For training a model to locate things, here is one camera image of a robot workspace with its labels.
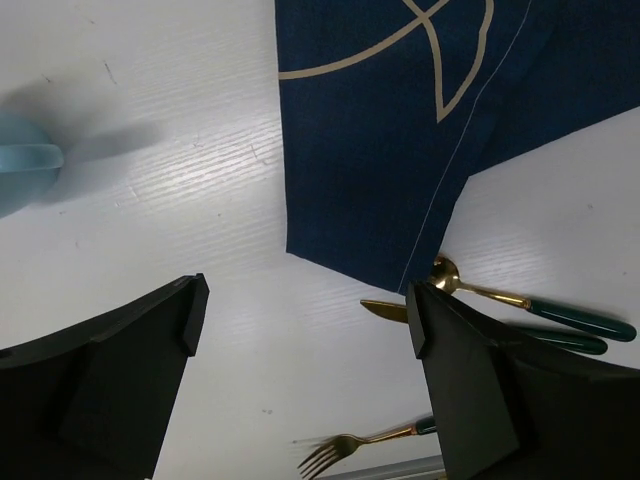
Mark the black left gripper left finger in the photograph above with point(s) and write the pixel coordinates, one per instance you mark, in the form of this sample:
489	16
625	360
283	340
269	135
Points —
94	400

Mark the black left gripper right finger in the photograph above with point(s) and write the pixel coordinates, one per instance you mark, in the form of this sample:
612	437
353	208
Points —
509	406

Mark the gold knife green handle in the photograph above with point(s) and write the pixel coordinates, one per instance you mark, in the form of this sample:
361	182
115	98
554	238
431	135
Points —
576	342

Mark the light blue ceramic mug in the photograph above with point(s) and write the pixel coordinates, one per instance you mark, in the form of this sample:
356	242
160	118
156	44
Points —
30	163

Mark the navy blue fish placemat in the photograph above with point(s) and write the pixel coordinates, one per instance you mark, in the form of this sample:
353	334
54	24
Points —
388	107

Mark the aluminium table edge rail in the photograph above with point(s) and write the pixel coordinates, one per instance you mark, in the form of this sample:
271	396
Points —
422	468

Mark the gold spoon green handle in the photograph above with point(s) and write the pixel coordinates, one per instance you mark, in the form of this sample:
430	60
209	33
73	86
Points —
445	276

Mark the gold fork green handle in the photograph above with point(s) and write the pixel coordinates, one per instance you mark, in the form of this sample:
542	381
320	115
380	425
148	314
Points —
339	447

